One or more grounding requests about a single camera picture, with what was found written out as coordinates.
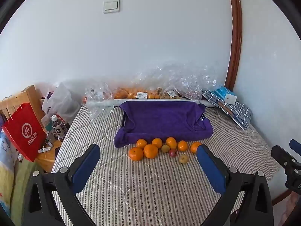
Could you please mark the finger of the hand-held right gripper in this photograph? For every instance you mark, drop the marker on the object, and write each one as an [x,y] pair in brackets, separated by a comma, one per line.
[295,144]
[281,154]

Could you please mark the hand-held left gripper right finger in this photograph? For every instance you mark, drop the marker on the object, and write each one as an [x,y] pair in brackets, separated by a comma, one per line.
[210,169]

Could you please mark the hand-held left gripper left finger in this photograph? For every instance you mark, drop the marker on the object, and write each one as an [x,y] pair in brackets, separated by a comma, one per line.
[85,167]

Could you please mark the small orange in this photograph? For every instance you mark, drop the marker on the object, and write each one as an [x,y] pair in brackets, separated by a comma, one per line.
[194,147]
[182,145]
[171,142]
[157,142]
[141,143]

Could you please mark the small yellow fruit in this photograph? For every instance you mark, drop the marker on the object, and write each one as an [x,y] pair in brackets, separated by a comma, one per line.
[184,159]

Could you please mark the large orange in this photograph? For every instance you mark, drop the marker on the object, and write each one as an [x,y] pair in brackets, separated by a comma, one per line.
[150,151]
[136,153]

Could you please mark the purple towel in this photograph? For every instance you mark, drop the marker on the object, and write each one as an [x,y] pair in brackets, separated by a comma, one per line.
[164,120]

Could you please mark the black phone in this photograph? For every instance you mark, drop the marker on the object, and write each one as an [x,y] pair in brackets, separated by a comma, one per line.
[57,153]

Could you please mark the wooden nightstand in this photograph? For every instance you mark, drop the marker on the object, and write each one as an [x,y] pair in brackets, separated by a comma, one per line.
[47,160]

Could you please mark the small red fruit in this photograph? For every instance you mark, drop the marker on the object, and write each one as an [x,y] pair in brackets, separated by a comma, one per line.
[173,152]

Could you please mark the small white gadget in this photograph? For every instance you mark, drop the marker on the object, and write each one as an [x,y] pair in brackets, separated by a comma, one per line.
[44,149]

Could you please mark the clear drink bottle white cap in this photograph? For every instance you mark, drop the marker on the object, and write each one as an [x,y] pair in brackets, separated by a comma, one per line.
[57,128]

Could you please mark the small yellow-green fruit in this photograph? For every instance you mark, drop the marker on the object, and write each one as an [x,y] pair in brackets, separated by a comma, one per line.
[165,148]

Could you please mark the red labelled container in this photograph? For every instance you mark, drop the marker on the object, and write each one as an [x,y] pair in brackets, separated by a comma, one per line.
[63,122]

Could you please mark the blue plaid cloth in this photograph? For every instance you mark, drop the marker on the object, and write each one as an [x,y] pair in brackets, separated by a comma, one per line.
[239,115]

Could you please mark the small crumpled clear plastic bag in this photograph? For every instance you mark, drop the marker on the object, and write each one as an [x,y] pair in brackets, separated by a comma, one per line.
[98,109]

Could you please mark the striped bed quilt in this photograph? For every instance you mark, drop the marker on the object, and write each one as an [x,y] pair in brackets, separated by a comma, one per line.
[141,188]

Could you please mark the green cloth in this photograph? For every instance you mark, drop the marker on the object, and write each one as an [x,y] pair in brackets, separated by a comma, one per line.
[21,186]

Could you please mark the red paper bag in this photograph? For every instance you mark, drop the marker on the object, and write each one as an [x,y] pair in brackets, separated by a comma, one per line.
[23,134]

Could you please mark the white plastic bag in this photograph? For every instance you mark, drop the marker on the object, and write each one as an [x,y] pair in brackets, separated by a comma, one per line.
[62,98]

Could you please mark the blue and white tissue pack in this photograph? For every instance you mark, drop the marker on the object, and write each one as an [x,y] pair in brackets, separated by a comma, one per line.
[223,93]

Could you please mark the printed blanket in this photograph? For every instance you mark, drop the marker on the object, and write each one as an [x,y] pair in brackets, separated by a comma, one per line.
[7,176]

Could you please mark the clear bag of oranges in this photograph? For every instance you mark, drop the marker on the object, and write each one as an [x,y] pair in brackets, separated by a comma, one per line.
[128,93]

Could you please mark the wooden headboard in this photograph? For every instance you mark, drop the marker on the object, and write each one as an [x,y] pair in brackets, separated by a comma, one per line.
[31,96]

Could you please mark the large crumpled clear plastic bag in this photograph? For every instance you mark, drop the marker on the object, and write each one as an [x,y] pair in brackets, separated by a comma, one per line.
[188,80]

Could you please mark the wooden bed frame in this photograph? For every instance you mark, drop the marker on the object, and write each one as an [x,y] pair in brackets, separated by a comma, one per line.
[282,196]

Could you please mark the brown wooden door frame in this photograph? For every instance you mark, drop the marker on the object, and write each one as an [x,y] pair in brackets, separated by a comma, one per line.
[235,35]

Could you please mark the white light switch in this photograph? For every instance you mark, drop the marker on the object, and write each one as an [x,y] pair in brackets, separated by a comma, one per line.
[111,6]

